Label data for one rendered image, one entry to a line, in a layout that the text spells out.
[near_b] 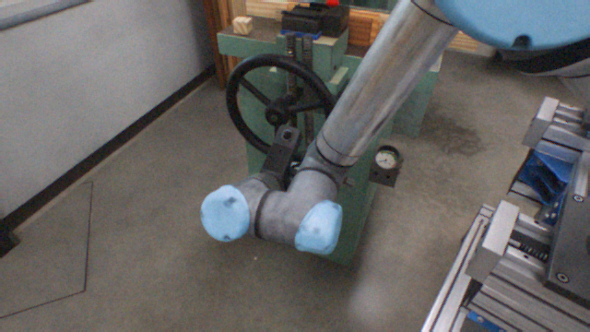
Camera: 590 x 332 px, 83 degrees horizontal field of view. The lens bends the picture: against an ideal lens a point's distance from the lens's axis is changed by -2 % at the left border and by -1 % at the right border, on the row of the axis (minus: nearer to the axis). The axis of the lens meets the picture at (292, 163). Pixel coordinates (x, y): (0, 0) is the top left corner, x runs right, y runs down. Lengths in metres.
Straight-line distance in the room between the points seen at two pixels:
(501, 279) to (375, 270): 0.84
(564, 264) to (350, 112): 0.39
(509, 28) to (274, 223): 0.35
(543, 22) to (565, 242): 0.49
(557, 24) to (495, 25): 0.03
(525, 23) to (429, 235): 1.48
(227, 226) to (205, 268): 1.03
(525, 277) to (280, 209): 0.42
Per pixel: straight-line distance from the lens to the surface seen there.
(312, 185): 0.49
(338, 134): 0.48
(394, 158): 0.93
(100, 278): 1.64
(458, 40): 1.00
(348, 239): 1.33
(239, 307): 1.40
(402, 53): 0.41
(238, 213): 0.46
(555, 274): 0.62
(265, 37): 0.98
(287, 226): 0.46
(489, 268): 0.70
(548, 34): 0.23
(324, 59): 0.79
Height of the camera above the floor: 1.25
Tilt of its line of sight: 42 degrees down
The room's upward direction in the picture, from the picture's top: straight up
